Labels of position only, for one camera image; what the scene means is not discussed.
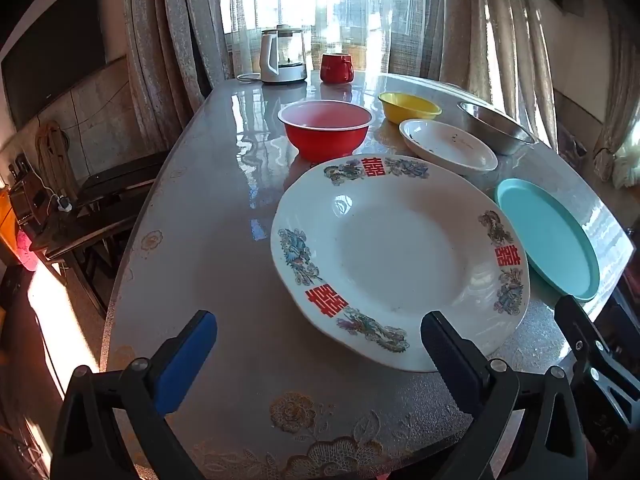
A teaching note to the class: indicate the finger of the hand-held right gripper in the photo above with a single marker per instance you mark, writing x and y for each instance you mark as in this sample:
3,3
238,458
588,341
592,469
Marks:
585,355

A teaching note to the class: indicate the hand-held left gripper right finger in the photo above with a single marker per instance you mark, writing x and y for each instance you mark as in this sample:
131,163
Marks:
450,360

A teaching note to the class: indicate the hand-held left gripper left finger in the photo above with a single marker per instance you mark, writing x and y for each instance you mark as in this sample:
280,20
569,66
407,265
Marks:
185,365

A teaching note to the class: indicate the large decorated white plate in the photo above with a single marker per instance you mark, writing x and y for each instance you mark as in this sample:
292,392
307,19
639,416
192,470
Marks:
400,260

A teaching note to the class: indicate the teal plastic plate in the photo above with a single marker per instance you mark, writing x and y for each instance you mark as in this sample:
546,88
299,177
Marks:
545,235

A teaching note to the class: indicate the stainless steel bowl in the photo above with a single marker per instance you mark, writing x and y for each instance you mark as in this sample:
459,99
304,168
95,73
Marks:
495,132

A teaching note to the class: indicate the red plastic bowl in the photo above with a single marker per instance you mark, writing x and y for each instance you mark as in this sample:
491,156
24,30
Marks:
325,140

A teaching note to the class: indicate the yellow bowl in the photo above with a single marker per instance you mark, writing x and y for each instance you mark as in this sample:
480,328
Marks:
407,107

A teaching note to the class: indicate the dark wooden bench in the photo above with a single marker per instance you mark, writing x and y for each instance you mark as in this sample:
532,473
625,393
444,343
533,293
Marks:
90,225

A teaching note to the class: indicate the pink cloth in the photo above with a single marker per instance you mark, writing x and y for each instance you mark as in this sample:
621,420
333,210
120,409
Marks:
26,250

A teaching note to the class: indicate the white power strip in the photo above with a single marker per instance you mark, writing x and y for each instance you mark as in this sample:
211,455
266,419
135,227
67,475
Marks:
63,204

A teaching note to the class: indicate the crumpled plastic bag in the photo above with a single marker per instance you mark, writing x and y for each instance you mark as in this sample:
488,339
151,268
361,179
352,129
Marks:
572,142

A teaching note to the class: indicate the beige tied curtain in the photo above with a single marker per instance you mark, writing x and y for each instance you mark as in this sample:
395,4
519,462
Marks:
617,125

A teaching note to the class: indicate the red mug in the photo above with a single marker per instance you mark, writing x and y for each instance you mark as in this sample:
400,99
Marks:
335,67

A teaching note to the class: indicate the grey patterned curtain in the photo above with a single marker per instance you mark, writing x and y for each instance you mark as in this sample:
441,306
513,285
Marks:
165,50

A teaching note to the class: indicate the white glass electric kettle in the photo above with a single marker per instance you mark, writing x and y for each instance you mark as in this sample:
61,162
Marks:
280,60

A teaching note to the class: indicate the beige patterned curtain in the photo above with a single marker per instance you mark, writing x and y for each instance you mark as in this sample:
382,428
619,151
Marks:
495,35

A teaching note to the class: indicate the sheer white curtain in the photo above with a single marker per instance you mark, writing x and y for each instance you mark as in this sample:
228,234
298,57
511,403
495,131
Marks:
325,5

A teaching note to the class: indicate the black wall television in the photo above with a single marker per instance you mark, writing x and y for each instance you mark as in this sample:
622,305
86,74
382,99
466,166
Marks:
50,60

